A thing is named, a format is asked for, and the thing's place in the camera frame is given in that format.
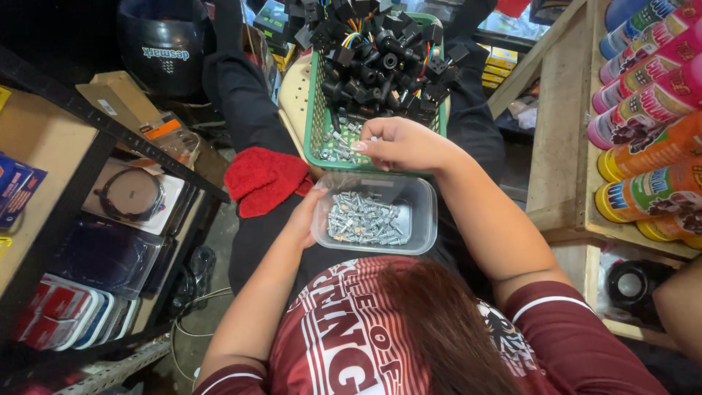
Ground person's left hand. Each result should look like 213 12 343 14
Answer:
282 187 330 251

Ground person's right hand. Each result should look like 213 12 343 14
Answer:
350 116 457 177

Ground clear plastic container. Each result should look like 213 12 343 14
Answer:
310 172 438 256

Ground red fluffy cloth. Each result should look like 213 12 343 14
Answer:
224 146 314 219

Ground pile of silver bolts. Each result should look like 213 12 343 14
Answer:
327 191 410 246

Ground scattered silver bolts heap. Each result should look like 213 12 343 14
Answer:
319 114 379 163

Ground green plastic basket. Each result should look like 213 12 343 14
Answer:
303 12 448 174

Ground black plastic bag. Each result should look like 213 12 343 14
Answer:
171 245 218 316

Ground stack of yellow boxes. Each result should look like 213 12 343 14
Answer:
481 46 520 90

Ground maroon printed shirt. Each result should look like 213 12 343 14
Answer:
192 255 671 395

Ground cream plastic chair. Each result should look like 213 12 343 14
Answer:
277 52 323 165

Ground black trousers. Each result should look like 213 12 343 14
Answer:
202 0 506 300

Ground wooden shelf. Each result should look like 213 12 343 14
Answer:
487 0 702 352

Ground stack of dark small boxes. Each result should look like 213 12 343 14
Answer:
252 0 297 56

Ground black helmet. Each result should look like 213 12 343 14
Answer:
116 0 216 101

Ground brown cardboard box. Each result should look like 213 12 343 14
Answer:
75 71 163 131

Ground black metal shelf rack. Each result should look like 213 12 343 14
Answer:
0 46 231 379

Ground perforated white metal bar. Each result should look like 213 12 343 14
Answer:
54 340 172 395

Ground row of colourful spray cans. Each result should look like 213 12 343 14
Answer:
586 0 702 251

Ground black tape roll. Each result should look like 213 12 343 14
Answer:
605 260 676 316

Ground heap of black wired connectors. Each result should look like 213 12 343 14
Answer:
285 0 471 132

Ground white cable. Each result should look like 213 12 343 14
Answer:
169 287 234 383

